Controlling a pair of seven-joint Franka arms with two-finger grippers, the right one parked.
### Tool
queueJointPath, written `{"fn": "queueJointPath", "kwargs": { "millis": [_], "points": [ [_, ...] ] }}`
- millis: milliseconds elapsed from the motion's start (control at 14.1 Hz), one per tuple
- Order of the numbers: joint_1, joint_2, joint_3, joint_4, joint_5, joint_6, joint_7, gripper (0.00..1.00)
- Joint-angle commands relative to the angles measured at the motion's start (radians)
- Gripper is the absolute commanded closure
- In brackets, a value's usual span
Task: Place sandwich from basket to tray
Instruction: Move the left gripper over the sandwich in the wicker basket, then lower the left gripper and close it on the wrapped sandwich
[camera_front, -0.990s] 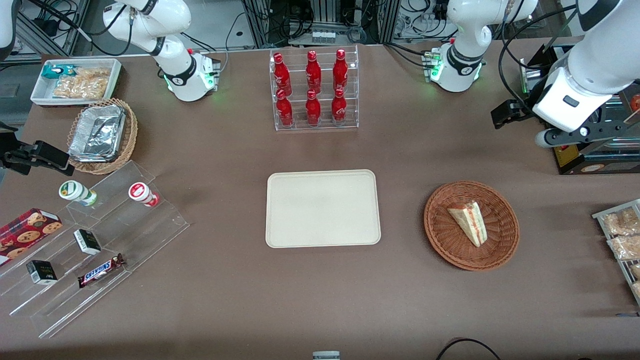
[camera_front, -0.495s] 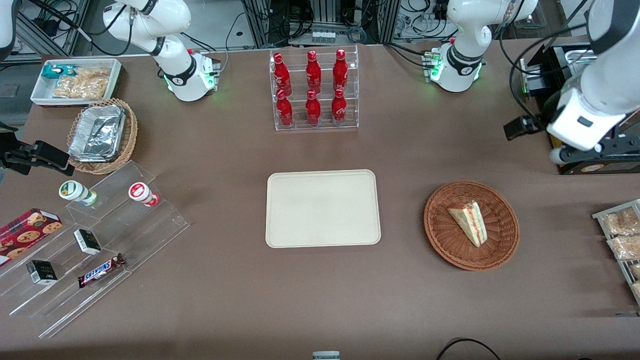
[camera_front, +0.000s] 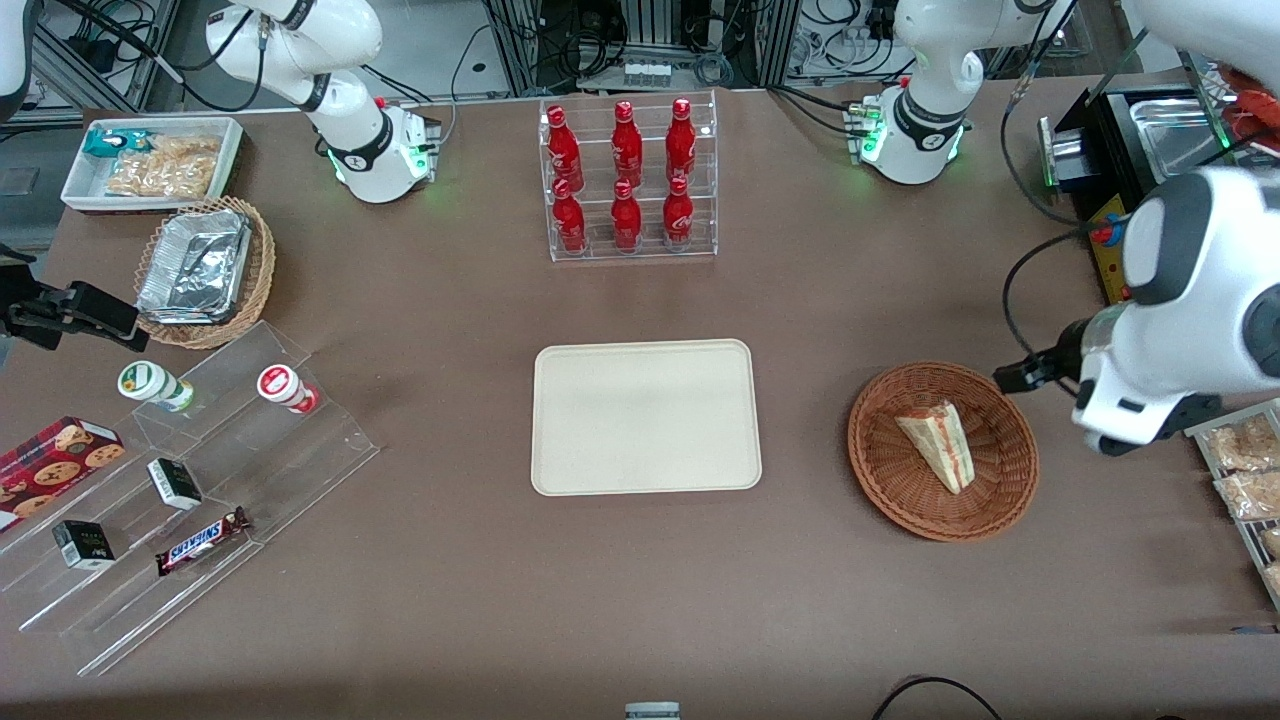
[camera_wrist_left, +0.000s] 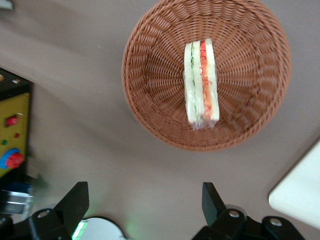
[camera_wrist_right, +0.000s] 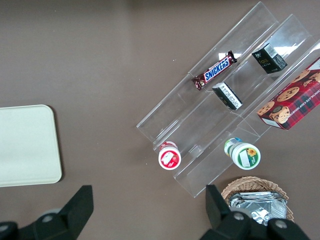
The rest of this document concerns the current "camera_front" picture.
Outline triangular sandwich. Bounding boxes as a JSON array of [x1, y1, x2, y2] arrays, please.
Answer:
[[894, 400, 977, 496]]

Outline steel food pan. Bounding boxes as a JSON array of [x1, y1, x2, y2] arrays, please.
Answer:
[[1127, 94, 1230, 187]]

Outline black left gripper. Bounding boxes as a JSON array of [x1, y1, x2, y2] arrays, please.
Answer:
[[992, 344, 1083, 396]]

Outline red soda bottle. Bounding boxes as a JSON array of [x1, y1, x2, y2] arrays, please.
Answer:
[[546, 105, 585, 193], [611, 100, 645, 187], [610, 179, 644, 254], [665, 97, 698, 183], [551, 178, 589, 255], [661, 175, 695, 249]]

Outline clear bag of crackers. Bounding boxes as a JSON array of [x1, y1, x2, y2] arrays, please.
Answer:
[[104, 134, 224, 200]]

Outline black food warmer cabinet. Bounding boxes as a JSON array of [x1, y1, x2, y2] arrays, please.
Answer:
[[1038, 55, 1280, 307]]

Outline red cookie box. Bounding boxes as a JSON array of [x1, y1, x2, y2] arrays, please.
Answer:
[[0, 415, 127, 533]]

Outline stacked aluminium foil containers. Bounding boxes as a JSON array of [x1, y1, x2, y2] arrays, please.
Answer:
[[136, 207, 254, 327]]

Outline red fried food piece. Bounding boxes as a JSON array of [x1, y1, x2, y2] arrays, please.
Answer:
[[1233, 90, 1280, 153]]

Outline small black white box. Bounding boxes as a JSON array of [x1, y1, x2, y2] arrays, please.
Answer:
[[51, 519, 117, 572], [146, 456, 204, 512]]

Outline teal snack packet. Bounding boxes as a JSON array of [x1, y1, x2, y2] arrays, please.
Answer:
[[82, 129, 153, 160]]

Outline black cable on table edge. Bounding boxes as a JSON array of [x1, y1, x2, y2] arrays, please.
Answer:
[[869, 675, 1004, 720]]

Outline large round wicker basket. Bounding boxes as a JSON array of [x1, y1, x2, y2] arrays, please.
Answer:
[[847, 361, 1041, 544]]

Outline grey metal snack tray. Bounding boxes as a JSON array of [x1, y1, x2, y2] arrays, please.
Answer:
[[1184, 397, 1280, 613]]

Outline green lid drink cup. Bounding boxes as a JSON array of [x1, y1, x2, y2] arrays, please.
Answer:
[[116, 359, 197, 414]]

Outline small wicker basket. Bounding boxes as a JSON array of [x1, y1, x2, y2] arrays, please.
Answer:
[[132, 195, 278, 351]]

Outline white rectangular snack bin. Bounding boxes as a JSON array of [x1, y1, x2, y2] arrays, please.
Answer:
[[60, 116, 246, 217]]

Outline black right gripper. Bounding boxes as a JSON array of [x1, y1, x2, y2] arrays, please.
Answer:
[[0, 266, 150, 353]]

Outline red lid drink cup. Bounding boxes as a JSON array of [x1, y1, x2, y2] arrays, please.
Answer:
[[255, 363, 322, 416]]

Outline orange fried food piece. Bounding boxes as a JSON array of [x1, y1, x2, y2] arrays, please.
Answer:
[[1214, 62, 1280, 97]]

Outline Snickers chocolate bar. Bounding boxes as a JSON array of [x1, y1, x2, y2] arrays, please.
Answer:
[[154, 505, 252, 578]]

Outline clear acrylic stepped display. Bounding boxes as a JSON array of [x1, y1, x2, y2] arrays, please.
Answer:
[[0, 319, 382, 679]]

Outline beige rectangular serving tray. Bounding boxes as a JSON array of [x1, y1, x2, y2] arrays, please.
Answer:
[[530, 339, 764, 498]]

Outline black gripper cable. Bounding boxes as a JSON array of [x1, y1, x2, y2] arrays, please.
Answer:
[[1000, 225, 1113, 373]]

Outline clear acrylic bottle rack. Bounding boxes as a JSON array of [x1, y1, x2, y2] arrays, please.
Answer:
[[538, 89, 720, 264]]

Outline aluminium frame rack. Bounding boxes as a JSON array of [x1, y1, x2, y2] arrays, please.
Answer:
[[482, 0, 803, 97]]

